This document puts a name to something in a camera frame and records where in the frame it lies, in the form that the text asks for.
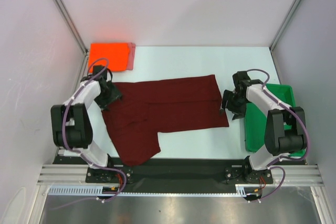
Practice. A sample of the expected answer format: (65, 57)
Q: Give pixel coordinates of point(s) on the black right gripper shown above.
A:
(230, 104)

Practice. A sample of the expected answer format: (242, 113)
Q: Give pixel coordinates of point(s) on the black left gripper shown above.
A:
(115, 95)

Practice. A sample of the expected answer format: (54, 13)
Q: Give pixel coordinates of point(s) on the dark red t shirt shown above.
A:
(148, 108)

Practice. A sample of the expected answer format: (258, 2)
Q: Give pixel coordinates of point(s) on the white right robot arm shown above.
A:
(285, 130)

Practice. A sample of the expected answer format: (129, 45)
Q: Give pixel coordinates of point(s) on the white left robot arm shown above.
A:
(71, 123)

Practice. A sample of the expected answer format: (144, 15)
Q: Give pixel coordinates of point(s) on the green plastic tray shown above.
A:
(255, 120)

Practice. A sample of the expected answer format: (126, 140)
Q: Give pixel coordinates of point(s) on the folded orange t shirt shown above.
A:
(117, 55)

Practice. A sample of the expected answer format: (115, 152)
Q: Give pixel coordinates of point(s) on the folded pink t shirt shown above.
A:
(131, 56)

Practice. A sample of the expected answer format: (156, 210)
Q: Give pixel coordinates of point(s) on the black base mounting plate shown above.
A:
(156, 186)

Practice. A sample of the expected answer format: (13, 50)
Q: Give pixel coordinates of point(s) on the white slotted cable duct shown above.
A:
(106, 192)

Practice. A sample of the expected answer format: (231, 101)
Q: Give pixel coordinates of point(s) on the left rear aluminium post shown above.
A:
(71, 25)

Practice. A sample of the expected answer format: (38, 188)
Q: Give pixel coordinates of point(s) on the aluminium post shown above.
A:
(285, 23)
(71, 25)

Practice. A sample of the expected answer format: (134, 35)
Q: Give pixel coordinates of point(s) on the aluminium front frame rail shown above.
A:
(290, 175)

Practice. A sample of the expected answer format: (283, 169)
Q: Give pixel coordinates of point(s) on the right rear aluminium post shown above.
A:
(285, 23)

